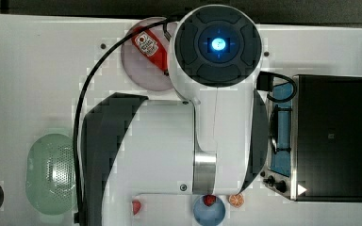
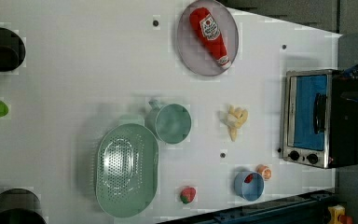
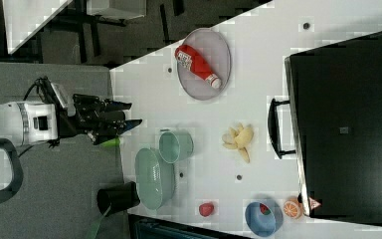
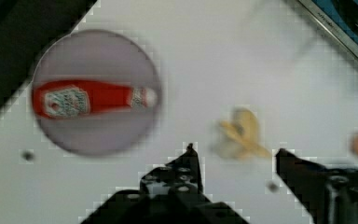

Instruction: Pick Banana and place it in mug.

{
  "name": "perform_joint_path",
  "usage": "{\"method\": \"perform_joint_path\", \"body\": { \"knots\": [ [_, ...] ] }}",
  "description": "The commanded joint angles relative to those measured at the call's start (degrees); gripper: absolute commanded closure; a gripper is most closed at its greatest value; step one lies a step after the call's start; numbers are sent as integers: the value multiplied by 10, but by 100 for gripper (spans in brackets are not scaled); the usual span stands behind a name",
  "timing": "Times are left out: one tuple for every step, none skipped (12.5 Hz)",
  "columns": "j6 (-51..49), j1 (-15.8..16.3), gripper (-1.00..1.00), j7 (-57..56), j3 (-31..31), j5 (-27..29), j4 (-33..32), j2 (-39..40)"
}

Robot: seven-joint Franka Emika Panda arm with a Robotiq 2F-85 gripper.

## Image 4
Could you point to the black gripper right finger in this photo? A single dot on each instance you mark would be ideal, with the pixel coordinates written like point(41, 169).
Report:
point(330, 195)

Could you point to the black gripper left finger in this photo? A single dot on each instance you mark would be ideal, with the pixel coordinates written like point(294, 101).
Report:
point(184, 170)

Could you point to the yellow plush banana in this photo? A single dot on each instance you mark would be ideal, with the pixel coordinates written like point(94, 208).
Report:
point(241, 137)

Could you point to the red ketchup bottle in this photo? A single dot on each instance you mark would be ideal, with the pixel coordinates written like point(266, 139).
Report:
point(74, 98)

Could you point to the grey round plate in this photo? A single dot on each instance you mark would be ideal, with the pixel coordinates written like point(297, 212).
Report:
point(102, 56)

